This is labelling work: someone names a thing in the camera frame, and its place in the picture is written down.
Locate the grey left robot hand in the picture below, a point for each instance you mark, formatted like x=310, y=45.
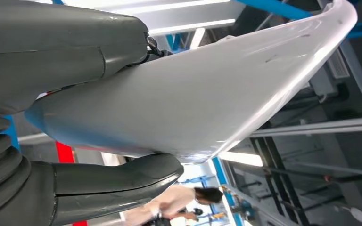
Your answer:
x=50, y=46

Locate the red barrier belt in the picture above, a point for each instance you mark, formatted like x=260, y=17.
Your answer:
x=64, y=153

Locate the person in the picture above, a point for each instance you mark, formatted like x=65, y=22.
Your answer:
x=171, y=199

